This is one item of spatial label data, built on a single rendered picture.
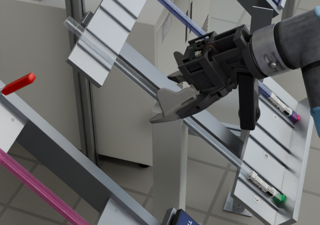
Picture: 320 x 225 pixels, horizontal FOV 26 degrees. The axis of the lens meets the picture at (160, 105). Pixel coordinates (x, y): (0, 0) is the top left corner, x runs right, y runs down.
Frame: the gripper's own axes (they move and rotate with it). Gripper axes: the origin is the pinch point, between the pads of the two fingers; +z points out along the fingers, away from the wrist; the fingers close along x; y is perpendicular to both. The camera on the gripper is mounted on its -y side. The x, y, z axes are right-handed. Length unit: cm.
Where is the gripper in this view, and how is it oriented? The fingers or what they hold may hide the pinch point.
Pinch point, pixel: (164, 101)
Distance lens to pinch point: 117.8
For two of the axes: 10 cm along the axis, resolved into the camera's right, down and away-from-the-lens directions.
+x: -2.7, 6.5, -7.1
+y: -5.5, -7.1, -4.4
